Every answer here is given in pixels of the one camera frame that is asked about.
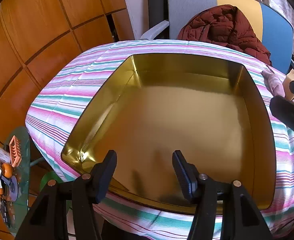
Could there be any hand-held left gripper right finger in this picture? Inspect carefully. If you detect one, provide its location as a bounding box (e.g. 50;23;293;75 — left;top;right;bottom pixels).
172;150;274;240

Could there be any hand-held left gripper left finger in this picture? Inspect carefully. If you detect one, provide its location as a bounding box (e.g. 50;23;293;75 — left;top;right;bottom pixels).
15;150;117;240

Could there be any maroon tin container gold inside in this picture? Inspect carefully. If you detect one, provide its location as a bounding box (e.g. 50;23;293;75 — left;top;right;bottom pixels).
61;53;277;215

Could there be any pink striped sock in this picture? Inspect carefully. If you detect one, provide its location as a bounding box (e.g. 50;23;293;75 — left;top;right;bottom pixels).
261;70;286;98

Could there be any green round stool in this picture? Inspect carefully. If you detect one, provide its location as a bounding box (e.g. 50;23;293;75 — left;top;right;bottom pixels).
39;170;63;189

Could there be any pink green striped tablecloth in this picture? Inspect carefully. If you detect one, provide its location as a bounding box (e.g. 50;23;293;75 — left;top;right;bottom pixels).
25;39;294;240

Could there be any round glass side table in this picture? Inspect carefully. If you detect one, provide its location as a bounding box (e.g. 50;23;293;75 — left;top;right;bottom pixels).
0;126;32;233

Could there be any patterned cream curtain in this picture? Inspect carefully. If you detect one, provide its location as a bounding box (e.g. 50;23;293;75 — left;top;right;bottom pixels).
234;0;294;55

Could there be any maroon puffer jacket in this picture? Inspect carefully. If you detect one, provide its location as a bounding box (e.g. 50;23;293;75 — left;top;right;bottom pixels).
177;5;273;67

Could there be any orange plastic rack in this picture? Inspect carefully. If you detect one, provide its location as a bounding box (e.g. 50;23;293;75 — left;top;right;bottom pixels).
9;135;22;167

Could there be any blue round tape roll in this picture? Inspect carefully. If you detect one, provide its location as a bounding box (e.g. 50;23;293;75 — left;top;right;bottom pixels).
8;176;19;200

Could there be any grey yellow blue chair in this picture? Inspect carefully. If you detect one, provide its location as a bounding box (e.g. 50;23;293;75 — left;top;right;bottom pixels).
140;0;294;85

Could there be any wooden panel cabinet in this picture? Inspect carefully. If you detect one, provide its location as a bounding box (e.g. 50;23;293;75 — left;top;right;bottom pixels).
0;0;135;230

